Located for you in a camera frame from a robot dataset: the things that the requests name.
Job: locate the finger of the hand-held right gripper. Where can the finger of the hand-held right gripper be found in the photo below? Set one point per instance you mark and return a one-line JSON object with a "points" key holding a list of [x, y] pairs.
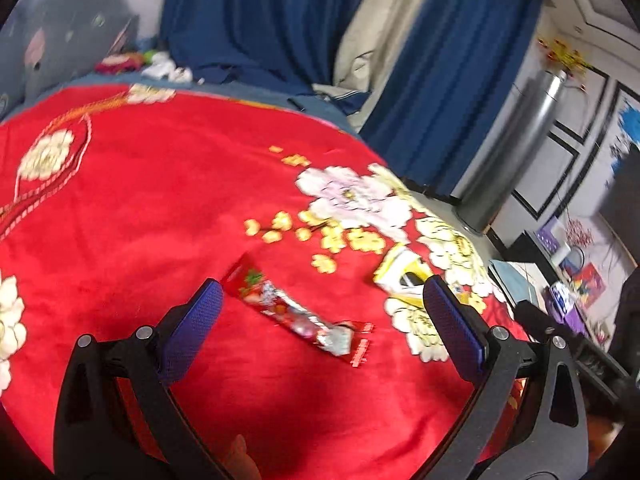
{"points": [[532, 316]]}

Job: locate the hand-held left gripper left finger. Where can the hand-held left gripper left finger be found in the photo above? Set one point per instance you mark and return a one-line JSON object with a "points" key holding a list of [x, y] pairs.
{"points": [[192, 330]]}

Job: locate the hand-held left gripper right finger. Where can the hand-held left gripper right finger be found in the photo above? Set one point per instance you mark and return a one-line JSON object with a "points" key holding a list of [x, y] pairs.
{"points": [[455, 330]]}

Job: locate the yellow and white packet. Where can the yellow and white packet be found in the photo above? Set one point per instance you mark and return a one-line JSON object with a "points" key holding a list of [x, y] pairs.
{"points": [[395, 265]]}

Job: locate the red snack wrapper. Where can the red snack wrapper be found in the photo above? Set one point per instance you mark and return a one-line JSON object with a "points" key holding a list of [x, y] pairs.
{"points": [[280, 305]]}

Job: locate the white and blue tissue pack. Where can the white and blue tissue pack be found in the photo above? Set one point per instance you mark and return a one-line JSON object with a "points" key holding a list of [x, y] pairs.
{"points": [[560, 294]]}

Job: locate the white and blue coffee table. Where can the white and blue coffee table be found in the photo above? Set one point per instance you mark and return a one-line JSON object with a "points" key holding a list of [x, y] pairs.
{"points": [[515, 282]]}

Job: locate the red framed painting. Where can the red framed painting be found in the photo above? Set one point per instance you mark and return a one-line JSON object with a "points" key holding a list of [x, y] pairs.
{"points": [[590, 282]]}

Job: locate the dark media cabinet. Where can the dark media cabinet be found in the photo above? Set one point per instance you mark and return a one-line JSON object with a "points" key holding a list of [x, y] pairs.
{"points": [[525, 247]]}

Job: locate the white cup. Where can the white cup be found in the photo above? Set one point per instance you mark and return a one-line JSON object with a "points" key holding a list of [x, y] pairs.
{"points": [[561, 252]]}

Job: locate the purple box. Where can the purple box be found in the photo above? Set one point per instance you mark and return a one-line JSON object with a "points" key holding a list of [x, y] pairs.
{"points": [[549, 237]]}

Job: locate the red flower decoration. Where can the red flower decoration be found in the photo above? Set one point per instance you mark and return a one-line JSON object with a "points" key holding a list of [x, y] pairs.
{"points": [[577, 232]]}

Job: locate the red floral blanket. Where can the red floral blanket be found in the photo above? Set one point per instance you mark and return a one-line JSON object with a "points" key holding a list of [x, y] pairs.
{"points": [[150, 210]]}

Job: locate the black television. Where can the black television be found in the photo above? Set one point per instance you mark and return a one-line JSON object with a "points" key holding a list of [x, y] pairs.
{"points": [[625, 200]]}

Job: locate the silver tower air conditioner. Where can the silver tower air conditioner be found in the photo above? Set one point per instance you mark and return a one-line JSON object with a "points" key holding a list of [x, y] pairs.
{"points": [[505, 160]]}

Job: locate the blue curtain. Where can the blue curtain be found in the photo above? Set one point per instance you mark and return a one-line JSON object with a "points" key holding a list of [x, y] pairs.
{"points": [[450, 85], [250, 20]]}

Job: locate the blue cloth cover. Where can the blue cloth cover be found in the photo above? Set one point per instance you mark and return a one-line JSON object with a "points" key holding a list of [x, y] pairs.
{"points": [[280, 100]]}

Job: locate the white plush toy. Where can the white plush toy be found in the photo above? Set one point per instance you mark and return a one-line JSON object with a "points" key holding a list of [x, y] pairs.
{"points": [[167, 69]]}

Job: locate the red plush toy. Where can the red plush toy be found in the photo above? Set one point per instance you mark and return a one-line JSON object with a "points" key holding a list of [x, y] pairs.
{"points": [[117, 64]]}

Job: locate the green small toy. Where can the green small toy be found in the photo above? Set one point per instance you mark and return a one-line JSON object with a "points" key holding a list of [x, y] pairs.
{"points": [[148, 54]]}

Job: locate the beige curtain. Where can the beige curtain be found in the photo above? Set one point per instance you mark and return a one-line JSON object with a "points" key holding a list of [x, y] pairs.
{"points": [[370, 50]]}

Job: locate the grey plush pillow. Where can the grey plush pillow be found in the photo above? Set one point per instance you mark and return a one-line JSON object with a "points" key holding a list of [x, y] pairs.
{"points": [[60, 45]]}

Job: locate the gold and red wall garland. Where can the gold and red wall garland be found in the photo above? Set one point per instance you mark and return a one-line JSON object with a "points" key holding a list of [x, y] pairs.
{"points": [[565, 55]]}

